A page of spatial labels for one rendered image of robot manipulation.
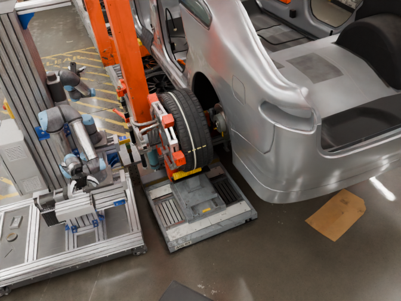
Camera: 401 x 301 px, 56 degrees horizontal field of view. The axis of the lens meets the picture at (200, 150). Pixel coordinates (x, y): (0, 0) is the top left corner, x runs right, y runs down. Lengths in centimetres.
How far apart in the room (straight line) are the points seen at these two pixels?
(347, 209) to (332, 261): 58
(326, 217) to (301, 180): 123
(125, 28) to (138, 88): 51
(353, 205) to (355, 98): 97
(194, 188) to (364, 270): 153
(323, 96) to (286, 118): 114
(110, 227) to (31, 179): 79
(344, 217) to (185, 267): 144
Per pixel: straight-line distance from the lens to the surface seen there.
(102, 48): 511
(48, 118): 251
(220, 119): 306
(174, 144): 279
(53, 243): 345
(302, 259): 324
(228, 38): 242
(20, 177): 301
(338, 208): 362
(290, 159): 221
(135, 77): 318
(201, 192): 342
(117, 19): 299
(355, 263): 330
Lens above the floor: 264
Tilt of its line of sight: 39 degrees down
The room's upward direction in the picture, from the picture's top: 8 degrees counter-clockwise
